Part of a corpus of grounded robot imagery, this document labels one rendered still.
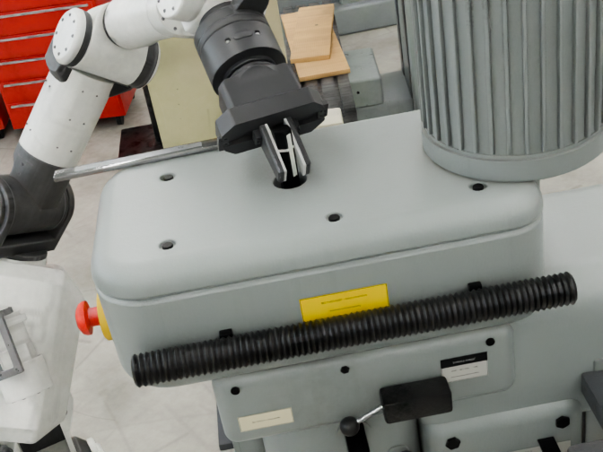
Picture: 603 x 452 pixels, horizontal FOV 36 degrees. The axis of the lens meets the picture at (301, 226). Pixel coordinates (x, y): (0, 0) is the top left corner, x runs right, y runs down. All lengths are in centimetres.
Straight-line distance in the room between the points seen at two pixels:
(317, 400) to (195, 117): 191
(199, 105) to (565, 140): 199
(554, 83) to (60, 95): 71
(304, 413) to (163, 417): 259
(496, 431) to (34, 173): 73
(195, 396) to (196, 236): 273
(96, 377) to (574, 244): 300
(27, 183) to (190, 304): 52
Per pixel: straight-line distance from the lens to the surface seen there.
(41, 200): 141
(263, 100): 100
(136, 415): 367
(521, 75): 92
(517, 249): 96
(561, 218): 115
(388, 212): 93
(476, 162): 96
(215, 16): 106
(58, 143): 138
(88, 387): 387
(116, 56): 131
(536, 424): 114
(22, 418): 142
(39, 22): 575
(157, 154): 111
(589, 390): 110
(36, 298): 141
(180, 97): 284
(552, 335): 107
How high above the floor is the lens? 238
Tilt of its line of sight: 32 degrees down
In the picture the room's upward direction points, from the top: 10 degrees counter-clockwise
